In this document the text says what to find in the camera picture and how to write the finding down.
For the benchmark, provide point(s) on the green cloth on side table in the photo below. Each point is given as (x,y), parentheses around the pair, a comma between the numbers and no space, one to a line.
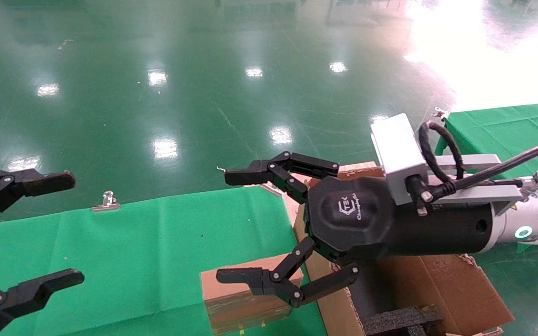
(493,130)

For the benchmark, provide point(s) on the black foam insert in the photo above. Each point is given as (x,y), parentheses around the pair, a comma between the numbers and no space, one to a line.
(390,322)

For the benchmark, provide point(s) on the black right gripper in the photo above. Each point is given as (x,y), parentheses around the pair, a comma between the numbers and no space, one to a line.
(353,219)

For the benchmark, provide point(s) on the metal binder clip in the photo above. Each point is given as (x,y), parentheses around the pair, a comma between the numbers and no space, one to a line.
(271,190)
(106,205)
(439,112)

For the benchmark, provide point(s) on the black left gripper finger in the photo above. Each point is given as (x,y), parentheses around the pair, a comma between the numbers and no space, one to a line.
(40,287)
(45,183)

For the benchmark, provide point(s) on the small brown cardboard box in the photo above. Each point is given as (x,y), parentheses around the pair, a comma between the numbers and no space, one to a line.
(236,308)

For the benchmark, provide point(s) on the large open cardboard carton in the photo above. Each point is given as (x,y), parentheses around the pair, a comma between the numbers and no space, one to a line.
(456,284)

